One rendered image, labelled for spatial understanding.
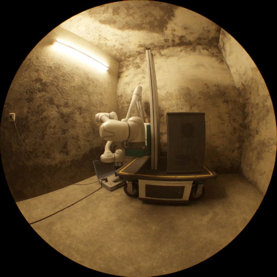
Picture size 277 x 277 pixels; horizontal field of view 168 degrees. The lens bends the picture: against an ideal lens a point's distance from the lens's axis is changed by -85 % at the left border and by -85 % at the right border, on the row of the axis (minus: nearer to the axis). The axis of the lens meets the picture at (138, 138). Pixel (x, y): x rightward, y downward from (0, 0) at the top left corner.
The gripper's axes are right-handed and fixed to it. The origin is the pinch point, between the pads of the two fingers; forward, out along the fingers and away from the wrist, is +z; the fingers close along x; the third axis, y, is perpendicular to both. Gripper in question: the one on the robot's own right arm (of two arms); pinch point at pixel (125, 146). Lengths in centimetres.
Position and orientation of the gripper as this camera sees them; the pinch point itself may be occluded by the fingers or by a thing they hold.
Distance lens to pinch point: 131.8
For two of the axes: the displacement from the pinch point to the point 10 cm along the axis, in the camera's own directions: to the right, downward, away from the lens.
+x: 2.9, -0.6, 9.6
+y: 9.6, -0.1, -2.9
